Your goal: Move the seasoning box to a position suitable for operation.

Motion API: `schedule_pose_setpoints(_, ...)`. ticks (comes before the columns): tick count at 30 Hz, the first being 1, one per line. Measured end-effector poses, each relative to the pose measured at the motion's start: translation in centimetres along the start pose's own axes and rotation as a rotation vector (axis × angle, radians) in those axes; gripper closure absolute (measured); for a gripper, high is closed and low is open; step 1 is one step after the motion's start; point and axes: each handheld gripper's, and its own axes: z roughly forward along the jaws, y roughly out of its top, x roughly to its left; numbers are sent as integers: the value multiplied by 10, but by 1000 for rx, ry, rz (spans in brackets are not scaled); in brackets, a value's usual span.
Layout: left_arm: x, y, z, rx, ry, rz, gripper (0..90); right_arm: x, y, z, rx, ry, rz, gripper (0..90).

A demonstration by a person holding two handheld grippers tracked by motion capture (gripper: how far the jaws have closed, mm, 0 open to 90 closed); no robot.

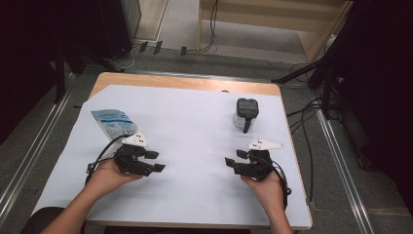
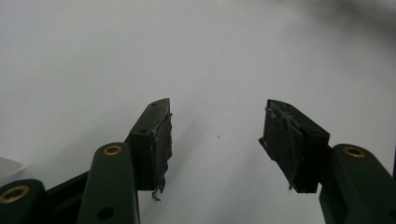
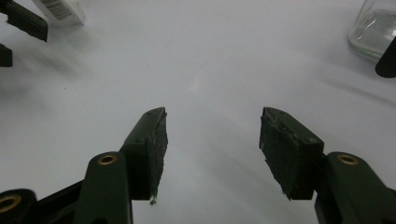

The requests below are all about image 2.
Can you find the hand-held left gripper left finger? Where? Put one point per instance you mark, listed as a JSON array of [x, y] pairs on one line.
[[146, 149]]

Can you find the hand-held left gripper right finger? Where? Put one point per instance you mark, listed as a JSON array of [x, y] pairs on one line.
[[295, 146]]

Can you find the white paper sheet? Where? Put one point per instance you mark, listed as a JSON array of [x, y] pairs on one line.
[[199, 56]]

